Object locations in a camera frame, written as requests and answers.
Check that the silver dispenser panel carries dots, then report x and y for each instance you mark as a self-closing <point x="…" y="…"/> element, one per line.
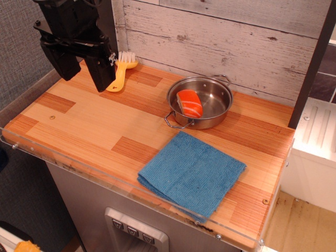
<point x="130" y="234"/>

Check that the blue folded cloth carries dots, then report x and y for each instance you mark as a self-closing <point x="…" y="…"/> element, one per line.
<point x="191" y="174"/>

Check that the dark grey right post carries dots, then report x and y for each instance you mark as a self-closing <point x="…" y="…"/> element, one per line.
<point x="314" y="65"/>

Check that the white toy sink unit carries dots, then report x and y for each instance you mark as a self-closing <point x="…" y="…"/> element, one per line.
<point x="309" y="173"/>

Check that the clear acrylic edge guard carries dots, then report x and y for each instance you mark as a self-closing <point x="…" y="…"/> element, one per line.
<point x="114" y="160"/>

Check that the dark grey left post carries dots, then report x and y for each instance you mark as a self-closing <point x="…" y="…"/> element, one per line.
<point x="106" y="23"/>

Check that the dark grey post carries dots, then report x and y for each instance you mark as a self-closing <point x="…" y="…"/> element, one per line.
<point x="314" y="65"/>
<point x="106" y="23"/>

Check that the yellow dish brush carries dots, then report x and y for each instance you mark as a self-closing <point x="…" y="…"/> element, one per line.
<point x="126" y="60"/>

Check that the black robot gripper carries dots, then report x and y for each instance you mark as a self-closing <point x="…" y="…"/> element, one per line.
<point x="71" y="27"/>

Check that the yellow object at corner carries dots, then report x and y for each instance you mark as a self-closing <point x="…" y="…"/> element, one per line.
<point x="26" y="246"/>

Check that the grey toy fridge cabinet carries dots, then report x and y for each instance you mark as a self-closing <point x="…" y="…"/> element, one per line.
<point x="87" y="200"/>

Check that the orange salmon sushi toy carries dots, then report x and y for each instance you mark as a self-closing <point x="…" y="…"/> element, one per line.
<point x="189" y="103"/>

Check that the stainless steel pot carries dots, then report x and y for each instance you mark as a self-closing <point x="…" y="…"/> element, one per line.
<point x="215" y="96"/>

